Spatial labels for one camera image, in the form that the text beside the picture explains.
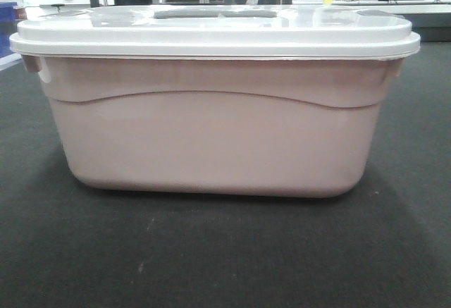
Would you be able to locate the pale pink plastic bin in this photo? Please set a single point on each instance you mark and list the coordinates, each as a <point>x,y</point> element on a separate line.
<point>278,128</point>

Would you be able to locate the blue crate far left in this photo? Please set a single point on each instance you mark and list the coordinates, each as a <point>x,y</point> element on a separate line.
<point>8,25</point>

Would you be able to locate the white bin lid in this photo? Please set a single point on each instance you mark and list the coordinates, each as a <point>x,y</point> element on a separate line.
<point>209,32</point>

